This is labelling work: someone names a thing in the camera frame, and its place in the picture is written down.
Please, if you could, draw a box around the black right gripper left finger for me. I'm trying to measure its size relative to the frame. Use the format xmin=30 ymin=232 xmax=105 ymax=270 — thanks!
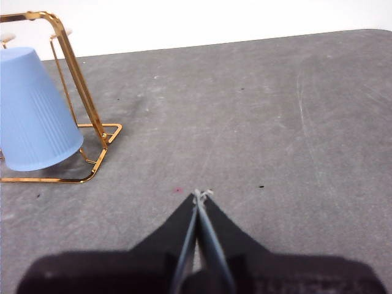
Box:
xmin=15 ymin=191 xmax=200 ymax=294

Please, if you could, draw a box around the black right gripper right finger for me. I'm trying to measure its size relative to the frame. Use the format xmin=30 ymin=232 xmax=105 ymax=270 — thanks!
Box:
xmin=200 ymin=189 xmax=388 ymax=294

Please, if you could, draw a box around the blue ribbed plastic cup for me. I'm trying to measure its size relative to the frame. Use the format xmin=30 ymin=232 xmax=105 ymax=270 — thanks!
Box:
xmin=0 ymin=47 xmax=85 ymax=173

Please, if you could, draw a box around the gold wire cup rack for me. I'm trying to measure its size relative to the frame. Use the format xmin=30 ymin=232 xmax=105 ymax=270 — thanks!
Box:
xmin=0 ymin=11 xmax=123 ymax=185

